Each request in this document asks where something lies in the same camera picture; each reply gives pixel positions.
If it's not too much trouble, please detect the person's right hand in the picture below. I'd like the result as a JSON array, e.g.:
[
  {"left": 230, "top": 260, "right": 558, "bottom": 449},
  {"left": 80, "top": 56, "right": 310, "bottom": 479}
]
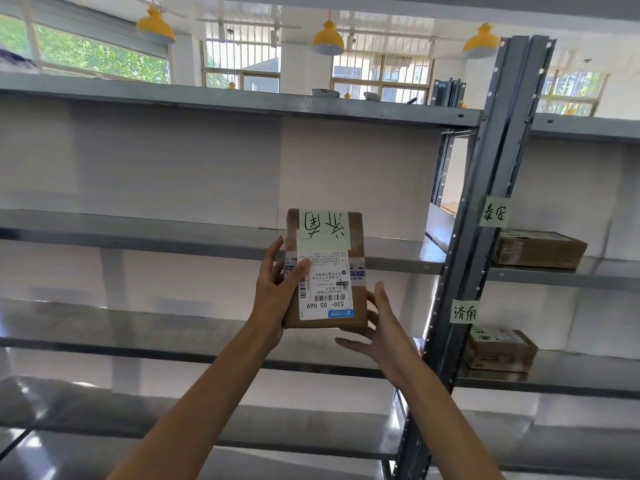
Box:
[{"left": 335, "top": 281, "right": 427, "bottom": 391}]

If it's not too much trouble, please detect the person's left hand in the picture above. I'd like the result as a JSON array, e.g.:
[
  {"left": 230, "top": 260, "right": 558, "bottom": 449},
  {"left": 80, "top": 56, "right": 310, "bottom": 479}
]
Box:
[{"left": 248, "top": 237, "right": 312, "bottom": 351}]

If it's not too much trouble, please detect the brown cardboard parcel white label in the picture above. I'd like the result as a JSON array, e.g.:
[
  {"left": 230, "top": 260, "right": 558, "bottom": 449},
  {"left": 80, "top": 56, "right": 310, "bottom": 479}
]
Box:
[{"left": 282, "top": 209, "right": 369, "bottom": 331}]

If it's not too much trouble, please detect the person's right forearm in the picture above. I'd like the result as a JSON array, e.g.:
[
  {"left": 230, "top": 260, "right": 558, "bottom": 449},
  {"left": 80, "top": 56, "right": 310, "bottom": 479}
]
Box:
[{"left": 395, "top": 367, "right": 507, "bottom": 480}]

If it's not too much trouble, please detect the person's left forearm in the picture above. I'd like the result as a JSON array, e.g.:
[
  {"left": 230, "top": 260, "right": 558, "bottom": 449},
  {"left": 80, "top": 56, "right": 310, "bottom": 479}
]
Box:
[{"left": 106, "top": 322, "right": 284, "bottom": 480}]

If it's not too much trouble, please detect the green handwritten note on parcel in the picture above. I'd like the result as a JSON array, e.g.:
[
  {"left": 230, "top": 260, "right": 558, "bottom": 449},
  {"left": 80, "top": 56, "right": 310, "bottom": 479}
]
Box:
[{"left": 296, "top": 210, "right": 351, "bottom": 253}]

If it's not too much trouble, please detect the small brown parcel green note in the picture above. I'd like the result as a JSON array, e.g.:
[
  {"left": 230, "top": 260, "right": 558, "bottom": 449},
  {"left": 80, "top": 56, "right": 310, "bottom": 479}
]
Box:
[{"left": 462, "top": 327, "right": 539, "bottom": 374}]

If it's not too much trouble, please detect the flat brown taped parcel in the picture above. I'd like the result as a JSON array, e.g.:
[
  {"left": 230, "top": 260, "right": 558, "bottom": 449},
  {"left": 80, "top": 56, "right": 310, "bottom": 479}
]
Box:
[{"left": 492, "top": 230, "right": 589, "bottom": 270}]

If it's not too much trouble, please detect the wide grey metal shelving unit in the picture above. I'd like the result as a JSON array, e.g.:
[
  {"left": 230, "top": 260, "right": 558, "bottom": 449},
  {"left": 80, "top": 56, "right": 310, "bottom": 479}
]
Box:
[{"left": 0, "top": 35, "right": 531, "bottom": 480}]

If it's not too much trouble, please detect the narrow grey metal shelving unit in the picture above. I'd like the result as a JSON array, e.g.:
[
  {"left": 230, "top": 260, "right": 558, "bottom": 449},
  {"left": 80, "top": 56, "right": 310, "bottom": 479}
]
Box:
[{"left": 425, "top": 35, "right": 640, "bottom": 480}]

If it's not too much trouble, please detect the barred window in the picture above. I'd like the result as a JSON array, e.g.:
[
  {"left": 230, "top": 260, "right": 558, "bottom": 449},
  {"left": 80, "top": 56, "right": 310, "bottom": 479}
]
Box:
[
  {"left": 201, "top": 39, "right": 282, "bottom": 93},
  {"left": 331, "top": 51, "right": 435, "bottom": 103}
]

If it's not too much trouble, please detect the yellow pendant lamp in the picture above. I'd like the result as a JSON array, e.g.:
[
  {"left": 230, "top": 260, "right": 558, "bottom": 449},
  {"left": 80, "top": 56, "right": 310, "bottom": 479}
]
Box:
[
  {"left": 311, "top": 20, "right": 346, "bottom": 57},
  {"left": 460, "top": 23, "right": 501, "bottom": 60},
  {"left": 136, "top": 6, "right": 177, "bottom": 44}
]

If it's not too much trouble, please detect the white ceiling fan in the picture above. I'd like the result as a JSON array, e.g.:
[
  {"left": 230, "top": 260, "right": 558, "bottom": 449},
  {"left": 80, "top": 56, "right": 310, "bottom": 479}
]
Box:
[
  {"left": 196, "top": 16, "right": 303, "bottom": 48},
  {"left": 336, "top": 28, "right": 466, "bottom": 46}
]

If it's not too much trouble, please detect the large window with green trees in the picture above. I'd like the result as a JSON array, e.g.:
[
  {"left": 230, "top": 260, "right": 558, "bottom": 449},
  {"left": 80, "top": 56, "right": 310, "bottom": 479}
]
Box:
[{"left": 0, "top": 14, "right": 172, "bottom": 85}]

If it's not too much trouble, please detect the green sticky note on post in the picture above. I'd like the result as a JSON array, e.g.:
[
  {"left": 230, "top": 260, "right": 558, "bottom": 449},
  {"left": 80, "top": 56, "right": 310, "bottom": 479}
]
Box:
[
  {"left": 449, "top": 299, "right": 480, "bottom": 326},
  {"left": 479, "top": 197, "right": 512, "bottom": 228}
]

